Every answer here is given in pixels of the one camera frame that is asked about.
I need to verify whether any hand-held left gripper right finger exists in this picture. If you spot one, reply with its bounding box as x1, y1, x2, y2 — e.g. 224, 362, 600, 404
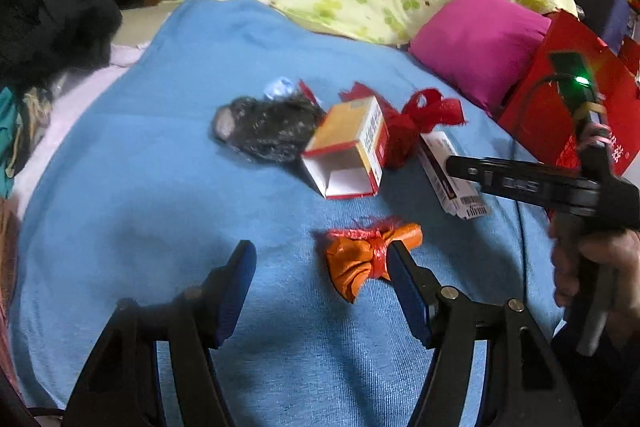
386, 239, 586, 427

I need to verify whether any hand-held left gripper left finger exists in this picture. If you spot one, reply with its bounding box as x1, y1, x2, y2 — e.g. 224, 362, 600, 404
60, 239, 258, 427

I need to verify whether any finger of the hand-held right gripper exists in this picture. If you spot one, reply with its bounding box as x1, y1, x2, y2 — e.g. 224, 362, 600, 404
445, 155, 601, 212

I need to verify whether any orange wrapper with red net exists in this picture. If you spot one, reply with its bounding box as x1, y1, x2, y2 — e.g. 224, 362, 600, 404
312, 217, 423, 305

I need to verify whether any long white carton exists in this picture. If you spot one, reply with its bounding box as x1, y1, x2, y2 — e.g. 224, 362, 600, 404
417, 131, 493, 222

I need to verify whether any red ribbon bag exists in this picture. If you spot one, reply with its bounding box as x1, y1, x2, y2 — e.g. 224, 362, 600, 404
340, 82, 466, 170

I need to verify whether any black plastic bag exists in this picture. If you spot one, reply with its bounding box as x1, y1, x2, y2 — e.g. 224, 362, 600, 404
210, 92, 326, 165

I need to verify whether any orange and white cardboard box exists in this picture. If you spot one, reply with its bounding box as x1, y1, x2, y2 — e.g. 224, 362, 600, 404
301, 96, 391, 200

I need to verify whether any person's right hand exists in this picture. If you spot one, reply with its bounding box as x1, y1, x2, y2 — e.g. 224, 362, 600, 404
547, 216, 640, 314

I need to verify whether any red paper gift bag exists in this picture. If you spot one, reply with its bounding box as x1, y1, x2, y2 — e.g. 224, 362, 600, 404
497, 9, 640, 178

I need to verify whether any blue blanket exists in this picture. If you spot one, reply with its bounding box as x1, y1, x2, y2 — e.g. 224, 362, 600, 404
10, 0, 566, 427

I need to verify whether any magenta pillow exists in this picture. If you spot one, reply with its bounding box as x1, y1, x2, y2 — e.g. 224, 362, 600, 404
409, 0, 553, 112

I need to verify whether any red and white wrapper scrap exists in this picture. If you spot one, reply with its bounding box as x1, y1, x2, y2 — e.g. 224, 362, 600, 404
298, 79, 322, 106

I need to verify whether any pale pink cloth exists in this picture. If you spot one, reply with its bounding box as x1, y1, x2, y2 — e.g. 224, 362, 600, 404
15, 44, 151, 218

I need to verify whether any teal cloth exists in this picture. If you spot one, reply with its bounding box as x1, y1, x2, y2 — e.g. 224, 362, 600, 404
0, 84, 51, 198

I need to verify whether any black garment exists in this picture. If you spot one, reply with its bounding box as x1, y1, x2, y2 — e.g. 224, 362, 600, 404
0, 0, 123, 90

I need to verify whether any black cable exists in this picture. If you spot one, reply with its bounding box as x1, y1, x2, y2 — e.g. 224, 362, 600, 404
512, 74, 571, 303

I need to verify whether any navy bag with orange handle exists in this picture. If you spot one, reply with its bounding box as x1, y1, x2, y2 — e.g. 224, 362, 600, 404
560, 0, 631, 52

